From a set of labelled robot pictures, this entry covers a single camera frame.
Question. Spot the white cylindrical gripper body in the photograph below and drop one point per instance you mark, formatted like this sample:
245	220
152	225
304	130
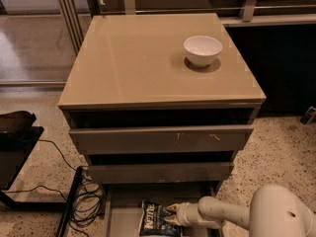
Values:
187	213

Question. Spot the blue Kettle chip bag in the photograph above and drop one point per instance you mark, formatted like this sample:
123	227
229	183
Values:
153	223

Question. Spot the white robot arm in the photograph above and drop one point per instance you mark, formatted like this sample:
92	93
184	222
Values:
274	211

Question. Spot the middle grey drawer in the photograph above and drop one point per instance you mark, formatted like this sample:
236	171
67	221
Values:
161	173

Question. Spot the bottom open grey drawer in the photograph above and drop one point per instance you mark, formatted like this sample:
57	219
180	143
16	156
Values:
123	208

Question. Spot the top grey drawer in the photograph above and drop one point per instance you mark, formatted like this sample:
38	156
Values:
173	139

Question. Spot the beige drawer cabinet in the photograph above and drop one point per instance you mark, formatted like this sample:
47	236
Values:
132	71

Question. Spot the black metal stand leg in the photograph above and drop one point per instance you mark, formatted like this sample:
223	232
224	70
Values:
65	217

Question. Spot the small dark floor object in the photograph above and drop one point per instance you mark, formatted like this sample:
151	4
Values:
308	116

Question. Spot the white ceramic bowl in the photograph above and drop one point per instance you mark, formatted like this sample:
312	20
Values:
201	51

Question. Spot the black side table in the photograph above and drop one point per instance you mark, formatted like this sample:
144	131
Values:
18	137

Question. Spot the metal railing frame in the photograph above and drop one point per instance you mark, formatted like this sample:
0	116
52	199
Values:
234	13

